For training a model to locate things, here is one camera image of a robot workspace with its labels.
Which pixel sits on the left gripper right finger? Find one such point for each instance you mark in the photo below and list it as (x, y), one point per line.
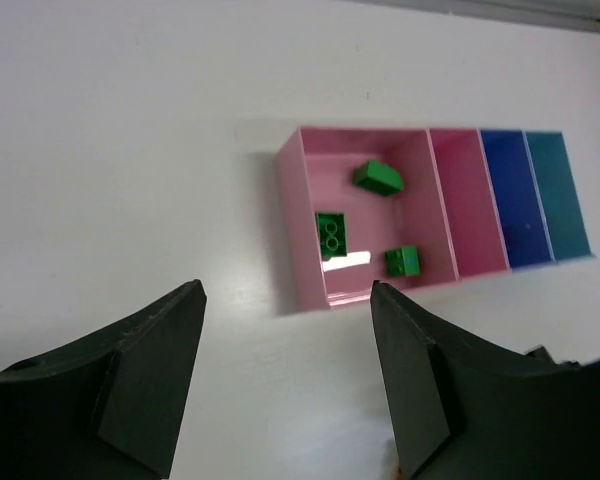
(462, 407)

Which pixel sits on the small pink bin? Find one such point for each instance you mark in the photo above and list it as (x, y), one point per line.
(469, 202)

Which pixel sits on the small green lego brick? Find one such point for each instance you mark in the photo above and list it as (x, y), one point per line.
(402, 262)

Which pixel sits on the light blue bin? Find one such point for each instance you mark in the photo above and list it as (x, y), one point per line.
(563, 215)

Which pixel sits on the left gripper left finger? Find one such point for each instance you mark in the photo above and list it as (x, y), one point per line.
(108, 405)

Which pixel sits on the dark green lego brick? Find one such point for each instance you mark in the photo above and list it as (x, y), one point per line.
(379, 178)

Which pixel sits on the dark blue bin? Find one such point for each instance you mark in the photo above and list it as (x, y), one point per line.
(517, 199)

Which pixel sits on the large pink bin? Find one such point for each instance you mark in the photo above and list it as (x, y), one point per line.
(316, 167)

